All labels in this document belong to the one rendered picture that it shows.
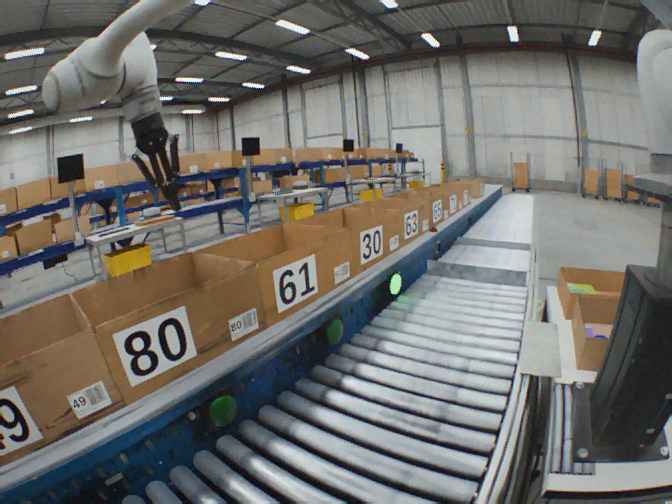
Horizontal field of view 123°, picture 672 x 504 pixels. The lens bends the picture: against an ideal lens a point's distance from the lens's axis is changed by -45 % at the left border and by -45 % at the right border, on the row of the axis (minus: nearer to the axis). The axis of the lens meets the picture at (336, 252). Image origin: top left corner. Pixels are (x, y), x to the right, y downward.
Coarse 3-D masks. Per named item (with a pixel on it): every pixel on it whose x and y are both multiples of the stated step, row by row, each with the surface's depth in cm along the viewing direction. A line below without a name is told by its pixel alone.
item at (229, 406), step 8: (216, 400) 55; (224, 400) 56; (232, 400) 58; (216, 408) 54; (224, 408) 56; (232, 408) 57; (216, 416) 54; (224, 416) 56; (232, 416) 57; (216, 424) 54; (224, 424) 56
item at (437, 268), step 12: (432, 264) 142; (444, 264) 138; (456, 264) 135; (468, 264) 132; (444, 276) 140; (456, 276) 136; (468, 276) 133; (480, 276) 130; (492, 276) 127; (504, 276) 123; (516, 276) 120
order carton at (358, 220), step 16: (352, 208) 145; (368, 208) 141; (304, 224) 128; (320, 224) 136; (336, 224) 146; (352, 224) 147; (368, 224) 111; (384, 224) 121; (352, 240) 104; (384, 240) 122; (400, 240) 135; (352, 256) 105; (384, 256) 124; (352, 272) 106
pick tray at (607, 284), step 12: (564, 276) 107; (576, 276) 104; (588, 276) 101; (600, 276) 98; (612, 276) 95; (564, 288) 93; (600, 288) 98; (612, 288) 95; (564, 300) 91; (564, 312) 89
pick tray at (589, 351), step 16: (576, 304) 79; (592, 304) 78; (608, 304) 75; (576, 320) 75; (592, 320) 79; (608, 320) 75; (576, 336) 71; (576, 352) 67; (592, 352) 59; (576, 368) 62; (592, 368) 59
